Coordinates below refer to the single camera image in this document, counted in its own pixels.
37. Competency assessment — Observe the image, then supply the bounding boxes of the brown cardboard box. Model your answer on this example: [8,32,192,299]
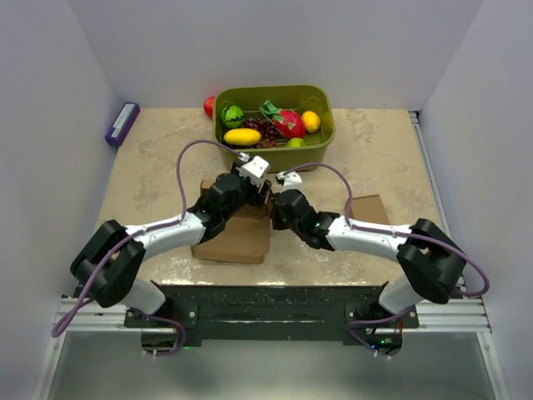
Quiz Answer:
[188,173,271,264]

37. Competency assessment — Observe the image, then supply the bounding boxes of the yellow toy mango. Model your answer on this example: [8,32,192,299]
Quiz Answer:
[223,128,262,147]

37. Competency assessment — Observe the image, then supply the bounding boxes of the red toy apple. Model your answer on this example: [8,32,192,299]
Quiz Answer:
[203,96,215,119]

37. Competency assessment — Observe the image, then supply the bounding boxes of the small toy watermelon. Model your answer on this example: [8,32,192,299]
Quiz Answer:
[220,104,245,129]

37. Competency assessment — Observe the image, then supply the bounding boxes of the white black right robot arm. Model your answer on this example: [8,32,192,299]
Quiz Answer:
[272,189,466,328]

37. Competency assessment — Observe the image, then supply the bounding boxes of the yellow toy lemon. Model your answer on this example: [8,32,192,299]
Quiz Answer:
[301,111,321,133]

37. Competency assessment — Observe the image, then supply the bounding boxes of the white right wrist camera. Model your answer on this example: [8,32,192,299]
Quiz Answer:
[276,171,302,193]

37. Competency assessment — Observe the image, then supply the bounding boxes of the pink toy dragon fruit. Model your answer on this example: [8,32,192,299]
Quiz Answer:
[259,101,306,140]

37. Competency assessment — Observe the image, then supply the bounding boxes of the purple toy grapes bunch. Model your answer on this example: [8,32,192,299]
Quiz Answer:
[243,117,279,148]

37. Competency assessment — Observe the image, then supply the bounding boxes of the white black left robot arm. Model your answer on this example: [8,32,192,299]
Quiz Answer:
[70,172,272,327]

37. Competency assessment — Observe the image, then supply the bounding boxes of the purple white rectangular box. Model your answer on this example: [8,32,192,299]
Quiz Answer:
[104,102,141,148]

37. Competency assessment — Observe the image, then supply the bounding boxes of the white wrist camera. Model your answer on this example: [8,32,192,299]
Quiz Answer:
[239,156,271,188]
[276,171,302,193]

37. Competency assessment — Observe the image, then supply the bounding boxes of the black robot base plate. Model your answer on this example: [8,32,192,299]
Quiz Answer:
[124,285,419,353]

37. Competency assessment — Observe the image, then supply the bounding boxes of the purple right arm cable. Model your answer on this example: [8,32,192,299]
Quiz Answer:
[282,162,491,299]

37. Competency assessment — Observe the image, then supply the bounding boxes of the green toy lime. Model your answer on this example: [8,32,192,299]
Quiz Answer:
[286,137,306,148]

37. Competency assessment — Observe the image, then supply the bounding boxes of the small folded cardboard box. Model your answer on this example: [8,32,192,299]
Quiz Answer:
[348,194,390,225]

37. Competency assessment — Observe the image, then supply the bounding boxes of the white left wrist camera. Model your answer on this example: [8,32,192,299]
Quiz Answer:
[239,156,271,188]

